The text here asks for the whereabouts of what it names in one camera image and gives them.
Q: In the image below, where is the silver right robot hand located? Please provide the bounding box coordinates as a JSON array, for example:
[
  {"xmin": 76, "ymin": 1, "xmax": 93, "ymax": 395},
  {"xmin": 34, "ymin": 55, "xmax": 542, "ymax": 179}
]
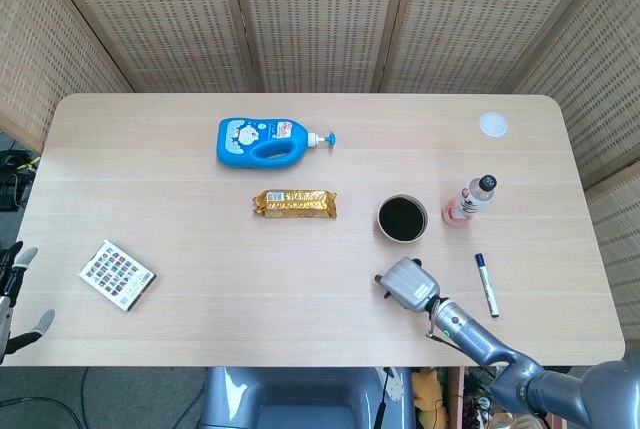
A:
[{"xmin": 374, "ymin": 256, "xmax": 442, "ymax": 313}]

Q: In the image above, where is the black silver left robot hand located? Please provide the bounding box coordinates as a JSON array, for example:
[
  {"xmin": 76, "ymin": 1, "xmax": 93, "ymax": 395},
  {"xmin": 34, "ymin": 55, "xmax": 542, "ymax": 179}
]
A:
[{"xmin": 0, "ymin": 241, "xmax": 56, "ymax": 363}]

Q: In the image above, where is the black round bowl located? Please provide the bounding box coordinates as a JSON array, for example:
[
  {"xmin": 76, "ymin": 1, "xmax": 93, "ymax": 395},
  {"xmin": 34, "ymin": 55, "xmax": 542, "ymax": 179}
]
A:
[{"xmin": 377, "ymin": 193, "xmax": 430, "ymax": 243}]

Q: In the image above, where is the clear drink bottle black cap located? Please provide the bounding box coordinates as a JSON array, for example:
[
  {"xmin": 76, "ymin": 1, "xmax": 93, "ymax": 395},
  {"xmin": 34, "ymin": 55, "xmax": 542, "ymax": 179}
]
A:
[{"xmin": 441, "ymin": 174, "xmax": 499, "ymax": 226}]

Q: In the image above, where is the blue pump detergent bottle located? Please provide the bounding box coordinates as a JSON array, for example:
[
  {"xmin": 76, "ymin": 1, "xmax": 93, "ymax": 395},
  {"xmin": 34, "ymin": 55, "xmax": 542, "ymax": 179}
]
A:
[{"xmin": 215, "ymin": 117, "xmax": 338, "ymax": 170}]

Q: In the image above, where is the white marker blue cap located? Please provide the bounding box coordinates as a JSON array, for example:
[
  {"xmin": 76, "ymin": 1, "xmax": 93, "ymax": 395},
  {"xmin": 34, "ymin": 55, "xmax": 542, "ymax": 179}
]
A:
[{"xmin": 474, "ymin": 252, "xmax": 502, "ymax": 319}]

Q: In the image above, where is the black floor equipment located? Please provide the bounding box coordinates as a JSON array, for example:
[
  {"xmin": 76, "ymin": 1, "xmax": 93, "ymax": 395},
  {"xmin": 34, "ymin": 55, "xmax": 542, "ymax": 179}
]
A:
[{"xmin": 0, "ymin": 148, "xmax": 42, "ymax": 213}]

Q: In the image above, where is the colourful printed card box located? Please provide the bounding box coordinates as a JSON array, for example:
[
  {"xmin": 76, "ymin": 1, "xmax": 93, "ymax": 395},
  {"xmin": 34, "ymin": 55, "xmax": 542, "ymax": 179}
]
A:
[{"xmin": 78, "ymin": 239, "xmax": 158, "ymax": 313}]

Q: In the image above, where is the yellow plush toy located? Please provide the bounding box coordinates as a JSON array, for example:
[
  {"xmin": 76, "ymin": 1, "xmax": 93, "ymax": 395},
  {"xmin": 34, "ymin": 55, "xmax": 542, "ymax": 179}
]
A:
[{"xmin": 412, "ymin": 367, "xmax": 450, "ymax": 429}]

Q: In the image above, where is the brown wooden crate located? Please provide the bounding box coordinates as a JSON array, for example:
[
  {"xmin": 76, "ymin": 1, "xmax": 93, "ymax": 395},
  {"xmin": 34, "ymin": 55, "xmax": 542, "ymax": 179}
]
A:
[{"xmin": 447, "ymin": 366, "xmax": 501, "ymax": 429}]

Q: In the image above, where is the gold cookie package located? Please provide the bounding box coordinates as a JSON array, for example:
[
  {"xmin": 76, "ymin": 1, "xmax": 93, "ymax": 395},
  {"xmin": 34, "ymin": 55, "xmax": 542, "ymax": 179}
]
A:
[{"xmin": 250, "ymin": 189, "xmax": 339, "ymax": 221}]

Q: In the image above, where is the grey robot torso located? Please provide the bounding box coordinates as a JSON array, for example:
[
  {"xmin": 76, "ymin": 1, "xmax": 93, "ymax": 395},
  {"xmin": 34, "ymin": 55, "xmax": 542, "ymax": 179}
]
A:
[{"xmin": 199, "ymin": 366, "xmax": 416, "ymax": 429}]

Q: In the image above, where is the white plastic cup lid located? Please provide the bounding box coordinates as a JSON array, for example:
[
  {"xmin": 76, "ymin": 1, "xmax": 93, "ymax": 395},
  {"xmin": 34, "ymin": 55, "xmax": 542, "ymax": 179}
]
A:
[{"xmin": 478, "ymin": 112, "xmax": 511, "ymax": 138}]

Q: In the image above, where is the woven bamboo folding screen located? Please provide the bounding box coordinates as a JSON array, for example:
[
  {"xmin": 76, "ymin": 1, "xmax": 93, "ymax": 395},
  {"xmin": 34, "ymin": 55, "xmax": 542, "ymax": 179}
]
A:
[{"xmin": 0, "ymin": 0, "xmax": 640, "ymax": 343}]

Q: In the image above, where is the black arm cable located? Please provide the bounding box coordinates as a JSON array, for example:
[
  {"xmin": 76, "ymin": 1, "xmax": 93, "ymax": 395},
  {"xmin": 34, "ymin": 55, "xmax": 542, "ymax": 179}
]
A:
[{"xmin": 425, "ymin": 298, "xmax": 474, "ymax": 354}]

